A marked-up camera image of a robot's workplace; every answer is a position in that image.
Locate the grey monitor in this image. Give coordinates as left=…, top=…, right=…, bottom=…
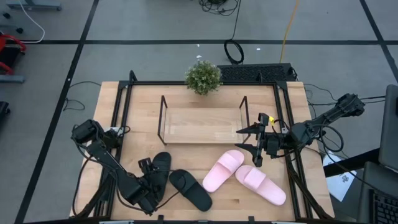
left=377, top=83, right=398, bottom=172

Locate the black perforated computer case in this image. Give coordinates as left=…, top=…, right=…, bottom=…
left=217, top=63, right=296, bottom=83

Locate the black rubber slide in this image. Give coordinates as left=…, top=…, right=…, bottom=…
left=141, top=151, right=172, bottom=206
left=169, top=169, right=213, bottom=212

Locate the black cable bundle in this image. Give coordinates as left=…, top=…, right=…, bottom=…
left=198, top=0, right=240, bottom=16

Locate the red and black cart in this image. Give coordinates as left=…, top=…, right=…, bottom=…
left=0, top=33, right=27, bottom=75

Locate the black thin floor cable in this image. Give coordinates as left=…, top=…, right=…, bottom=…
left=62, top=80, right=102, bottom=112

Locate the black coiled floor cable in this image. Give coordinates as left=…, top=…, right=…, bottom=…
left=223, top=0, right=245, bottom=65

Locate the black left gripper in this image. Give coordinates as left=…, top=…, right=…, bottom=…
left=136, top=157, right=158, bottom=216

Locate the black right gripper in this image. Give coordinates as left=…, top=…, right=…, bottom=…
left=234, top=113, right=293, bottom=168

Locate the black metal table frame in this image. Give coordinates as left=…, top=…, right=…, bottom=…
left=70, top=70, right=335, bottom=223

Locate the yellow floor cable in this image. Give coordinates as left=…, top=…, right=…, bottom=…
left=279, top=0, right=301, bottom=64

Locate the black chair base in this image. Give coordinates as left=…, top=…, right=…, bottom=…
left=0, top=101, right=11, bottom=123

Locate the grey metal stand foot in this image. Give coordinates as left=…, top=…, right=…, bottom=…
left=0, top=74, right=25, bottom=84
left=6, top=0, right=62, bottom=11

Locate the black desk beam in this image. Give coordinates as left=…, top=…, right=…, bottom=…
left=323, top=147, right=380, bottom=178

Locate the wooden shelf with black frame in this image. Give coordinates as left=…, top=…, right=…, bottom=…
left=157, top=95, right=251, bottom=146

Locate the pink rubber slide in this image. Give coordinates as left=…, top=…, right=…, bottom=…
left=202, top=149, right=245, bottom=193
left=234, top=165, right=287, bottom=207

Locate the green potted plant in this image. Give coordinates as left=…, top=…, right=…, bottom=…
left=184, top=60, right=223, bottom=96

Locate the white floor cable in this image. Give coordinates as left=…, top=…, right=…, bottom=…
left=17, top=0, right=46, bottom=44

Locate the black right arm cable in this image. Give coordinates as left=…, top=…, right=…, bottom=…
left=317, top=123, right=345, bottom=153

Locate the white printed paper sheet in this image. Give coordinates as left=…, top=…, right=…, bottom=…
left=322, top=151, right=358, bottom=202

